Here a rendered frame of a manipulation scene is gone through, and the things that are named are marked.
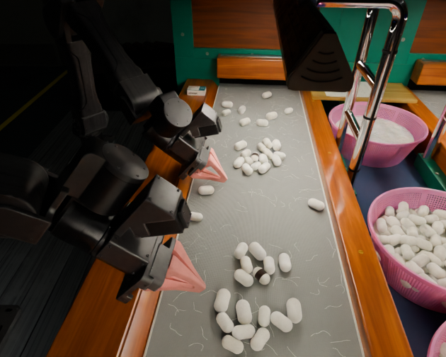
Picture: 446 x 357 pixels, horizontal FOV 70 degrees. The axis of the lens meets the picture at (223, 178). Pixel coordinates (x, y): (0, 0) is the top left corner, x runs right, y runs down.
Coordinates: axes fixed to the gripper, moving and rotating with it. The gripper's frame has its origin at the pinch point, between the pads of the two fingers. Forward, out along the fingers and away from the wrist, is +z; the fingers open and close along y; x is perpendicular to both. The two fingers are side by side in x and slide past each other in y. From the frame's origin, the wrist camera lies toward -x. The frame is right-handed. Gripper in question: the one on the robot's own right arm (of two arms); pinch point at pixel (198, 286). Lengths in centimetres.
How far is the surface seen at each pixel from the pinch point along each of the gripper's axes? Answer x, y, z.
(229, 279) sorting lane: 3.5, 6.9, 7.8
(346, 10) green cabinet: -36, 93, 15
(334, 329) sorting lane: -6.7, -0.2, 20.0
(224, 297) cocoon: 2.2, 2.1, 6.2
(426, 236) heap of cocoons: -19.7, 20.7, 36.9
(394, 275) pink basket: -13.5, 11.8, 31.1
